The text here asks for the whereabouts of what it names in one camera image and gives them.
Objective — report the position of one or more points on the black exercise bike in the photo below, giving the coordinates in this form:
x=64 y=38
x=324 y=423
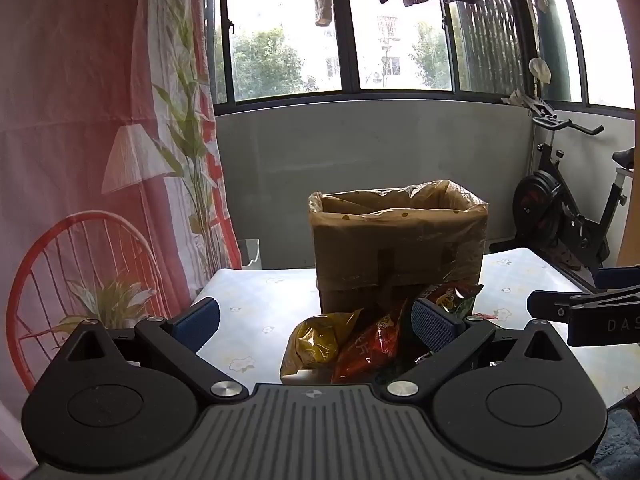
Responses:
x=545 y=200

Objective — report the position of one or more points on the beige rag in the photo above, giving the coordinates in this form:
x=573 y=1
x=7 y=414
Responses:
x=514 y=97

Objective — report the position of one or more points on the red yellow snack bag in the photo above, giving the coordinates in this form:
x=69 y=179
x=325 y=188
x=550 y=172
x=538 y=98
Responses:
x=450 y=295

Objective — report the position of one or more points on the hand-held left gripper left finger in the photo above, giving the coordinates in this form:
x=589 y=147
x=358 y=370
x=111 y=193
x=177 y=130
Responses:
x=197 y=319

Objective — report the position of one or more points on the printed curtain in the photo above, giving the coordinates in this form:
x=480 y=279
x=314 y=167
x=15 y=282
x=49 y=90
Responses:
x=75 y=110

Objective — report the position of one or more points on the brown cardboard box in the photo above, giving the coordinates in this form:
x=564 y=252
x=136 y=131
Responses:
x=350 y=300

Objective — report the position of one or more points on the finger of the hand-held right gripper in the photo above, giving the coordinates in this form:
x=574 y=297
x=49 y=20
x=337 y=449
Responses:
x=620 y=278
x=547 y=305

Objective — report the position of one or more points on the red orange snack bag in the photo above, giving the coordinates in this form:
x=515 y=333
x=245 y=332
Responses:
x=370 y=350

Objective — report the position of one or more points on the dark framed window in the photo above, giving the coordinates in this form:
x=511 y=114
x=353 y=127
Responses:
x=350 y=35

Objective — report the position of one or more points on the pale hanging bag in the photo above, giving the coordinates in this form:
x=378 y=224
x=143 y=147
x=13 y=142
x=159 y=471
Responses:
x=540 y=70

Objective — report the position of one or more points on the floral tablecloth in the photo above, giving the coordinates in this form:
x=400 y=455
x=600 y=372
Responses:
x=250 y=310

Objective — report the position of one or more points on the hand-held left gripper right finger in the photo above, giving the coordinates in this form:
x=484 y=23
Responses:
x=435 y=327

